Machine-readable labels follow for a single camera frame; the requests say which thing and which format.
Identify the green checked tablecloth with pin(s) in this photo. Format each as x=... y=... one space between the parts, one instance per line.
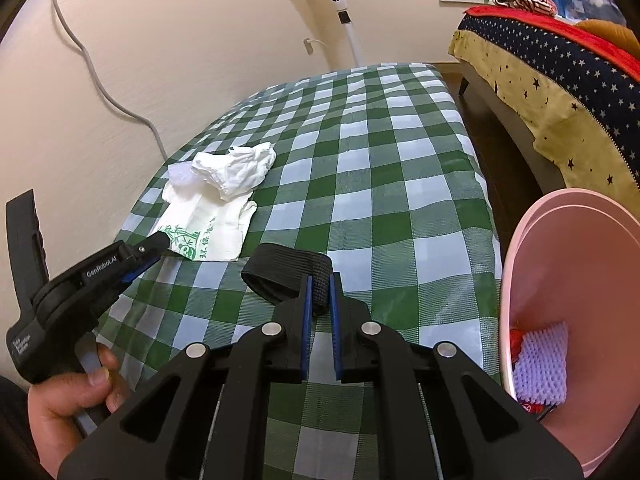
x=375 y=160

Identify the navy star blanket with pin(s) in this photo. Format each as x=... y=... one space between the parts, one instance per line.
x=550 y=60

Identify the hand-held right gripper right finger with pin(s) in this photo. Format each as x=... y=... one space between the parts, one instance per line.
x=336 y=330

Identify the white wall outlet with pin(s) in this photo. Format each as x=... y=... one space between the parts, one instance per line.
x=309 y=46

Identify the purple foam fruit net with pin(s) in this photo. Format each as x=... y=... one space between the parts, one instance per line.
x=542 y=365

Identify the pink plastic bucket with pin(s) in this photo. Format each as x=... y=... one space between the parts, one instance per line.
x=575 y=270

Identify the red blanket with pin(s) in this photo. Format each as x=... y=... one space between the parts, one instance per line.
x=565 y=27

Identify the grey bed frame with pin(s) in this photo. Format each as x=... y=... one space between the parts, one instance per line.
x=505 y=110

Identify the white green printed plastic bag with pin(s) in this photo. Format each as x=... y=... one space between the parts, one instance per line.
x=210 y=230

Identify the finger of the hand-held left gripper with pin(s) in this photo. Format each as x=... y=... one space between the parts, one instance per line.
x=134 y=272
x=150 y=244

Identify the white standing fan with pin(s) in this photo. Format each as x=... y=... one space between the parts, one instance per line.
x=345 y=15

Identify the bed with star blanket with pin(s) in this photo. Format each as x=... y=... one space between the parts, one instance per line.
x=500 y=70

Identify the red wrapper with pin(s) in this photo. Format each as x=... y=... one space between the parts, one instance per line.
x=520 y=342

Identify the person's left hand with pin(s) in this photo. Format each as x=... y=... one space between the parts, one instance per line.
x=55 y=410

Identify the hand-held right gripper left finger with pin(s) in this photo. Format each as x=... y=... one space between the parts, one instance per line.
x=306 y=330

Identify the brown pillow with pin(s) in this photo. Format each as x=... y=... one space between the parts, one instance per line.
x=607 y=32

